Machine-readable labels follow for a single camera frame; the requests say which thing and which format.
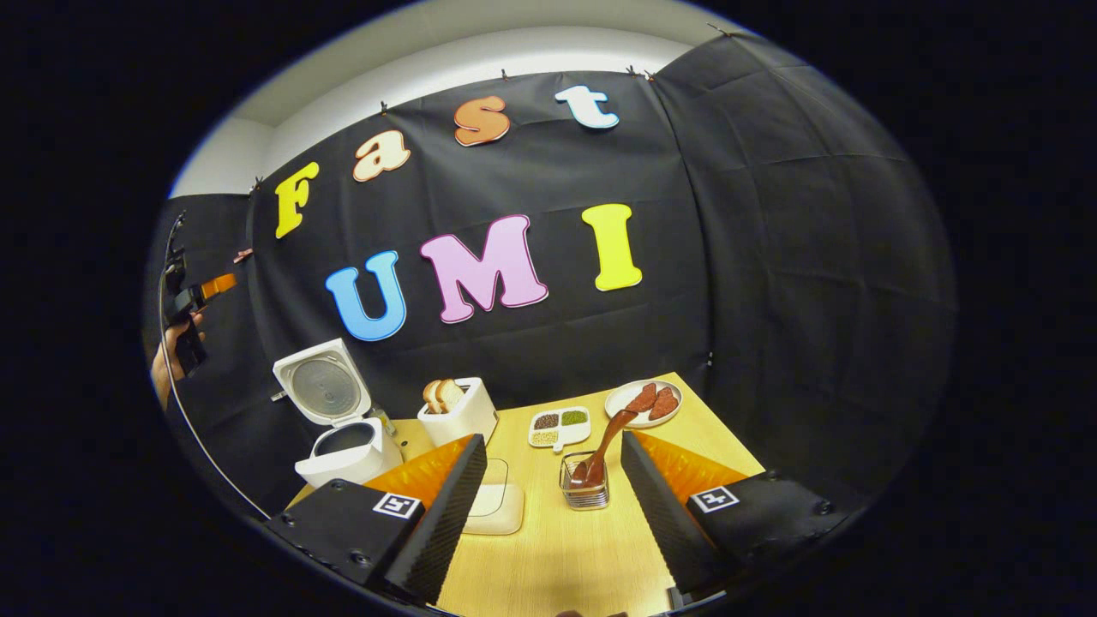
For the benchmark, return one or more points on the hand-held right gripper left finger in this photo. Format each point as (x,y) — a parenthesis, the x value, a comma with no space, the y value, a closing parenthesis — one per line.
(446,523)

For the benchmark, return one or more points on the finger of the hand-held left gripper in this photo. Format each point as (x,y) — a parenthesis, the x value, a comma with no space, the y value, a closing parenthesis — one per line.
(218,286)

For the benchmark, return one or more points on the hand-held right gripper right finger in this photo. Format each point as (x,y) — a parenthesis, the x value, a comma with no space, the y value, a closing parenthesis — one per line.
(664,523)

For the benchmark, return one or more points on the clear tray of rice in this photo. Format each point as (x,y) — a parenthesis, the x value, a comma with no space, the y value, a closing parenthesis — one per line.
(497,512)

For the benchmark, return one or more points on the brown wooden spoon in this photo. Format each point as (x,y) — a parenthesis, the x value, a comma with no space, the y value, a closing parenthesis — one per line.
(604,446)

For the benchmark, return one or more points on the white rice cooker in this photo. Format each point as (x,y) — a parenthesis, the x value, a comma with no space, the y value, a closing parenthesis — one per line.
(343,467)

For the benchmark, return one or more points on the white toaster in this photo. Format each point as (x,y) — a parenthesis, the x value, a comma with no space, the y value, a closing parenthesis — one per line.
(467,420)

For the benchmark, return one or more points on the small glass bottle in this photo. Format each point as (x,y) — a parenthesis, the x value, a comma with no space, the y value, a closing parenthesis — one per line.
(386,422)

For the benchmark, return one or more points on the red meat slice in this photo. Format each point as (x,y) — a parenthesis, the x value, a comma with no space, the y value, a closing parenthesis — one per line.
(643,398)
(665,404)

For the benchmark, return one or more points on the bread slice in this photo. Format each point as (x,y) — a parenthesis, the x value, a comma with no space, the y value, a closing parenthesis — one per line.
(431,396)
(450,394)

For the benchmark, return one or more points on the white round plate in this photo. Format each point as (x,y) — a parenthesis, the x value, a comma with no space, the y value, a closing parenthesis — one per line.
(619,400)

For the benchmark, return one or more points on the white divided grain dish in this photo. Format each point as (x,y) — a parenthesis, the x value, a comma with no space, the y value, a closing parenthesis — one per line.
(559,428)

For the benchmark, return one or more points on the black backdrop cloth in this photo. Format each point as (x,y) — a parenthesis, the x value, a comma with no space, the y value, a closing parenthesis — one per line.
(814,300)

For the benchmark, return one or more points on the row of black clips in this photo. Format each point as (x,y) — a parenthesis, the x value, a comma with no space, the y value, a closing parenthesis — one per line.
(506,74)

